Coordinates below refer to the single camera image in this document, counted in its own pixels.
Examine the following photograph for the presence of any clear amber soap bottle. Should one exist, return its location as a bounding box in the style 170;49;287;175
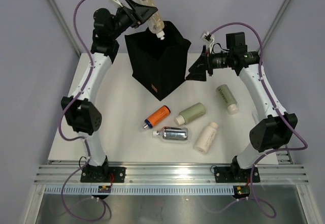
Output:
133;0;166;41

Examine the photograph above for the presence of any green Murrayle bottle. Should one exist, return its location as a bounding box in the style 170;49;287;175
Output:
216;84;239;115

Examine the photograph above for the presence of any aluminium frame post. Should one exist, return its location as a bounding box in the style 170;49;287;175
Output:
263;0;293;48
46;0;81;57

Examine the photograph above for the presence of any white slotted cable duct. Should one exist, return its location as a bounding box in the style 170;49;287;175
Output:
45;185;235;196

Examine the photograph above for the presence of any black canvas bag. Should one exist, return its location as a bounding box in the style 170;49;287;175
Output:
124;21;191;101

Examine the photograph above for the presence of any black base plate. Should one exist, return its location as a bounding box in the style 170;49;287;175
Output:
211;166;261;183
80;165;126;183

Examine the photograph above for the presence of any aluminium mounting rail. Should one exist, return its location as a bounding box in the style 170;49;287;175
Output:
34;134;309;185

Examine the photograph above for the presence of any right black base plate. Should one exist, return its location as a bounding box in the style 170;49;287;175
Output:
211;166;261;183

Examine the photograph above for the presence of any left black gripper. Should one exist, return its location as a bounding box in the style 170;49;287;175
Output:
108;0;155;41

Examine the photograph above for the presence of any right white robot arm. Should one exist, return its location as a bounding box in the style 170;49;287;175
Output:
186;32;298;182

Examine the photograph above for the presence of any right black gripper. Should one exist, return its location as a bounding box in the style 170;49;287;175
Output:
186;46;233;83

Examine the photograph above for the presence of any silver metallic bottle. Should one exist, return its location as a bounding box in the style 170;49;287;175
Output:
152;126;189;143

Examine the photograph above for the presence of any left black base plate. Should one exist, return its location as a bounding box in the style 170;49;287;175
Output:
80;165;126;183

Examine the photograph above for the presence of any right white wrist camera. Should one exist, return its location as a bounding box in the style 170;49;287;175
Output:
201;31;215;53

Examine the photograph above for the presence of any green bottle white cap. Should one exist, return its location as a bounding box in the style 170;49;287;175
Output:
174;103;206;125

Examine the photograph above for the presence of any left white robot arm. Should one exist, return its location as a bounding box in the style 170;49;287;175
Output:
61;0;158;183

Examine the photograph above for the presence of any orange bottle silver pump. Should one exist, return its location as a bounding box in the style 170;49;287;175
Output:
142;105;171;130

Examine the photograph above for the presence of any cream white bottle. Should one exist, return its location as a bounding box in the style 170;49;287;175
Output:
193;122;219;155

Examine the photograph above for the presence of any right aluminium frame post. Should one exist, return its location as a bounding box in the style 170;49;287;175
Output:
263;0;293;48

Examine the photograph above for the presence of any left aluminium frame post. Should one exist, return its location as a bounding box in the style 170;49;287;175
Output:
46;0;81;57

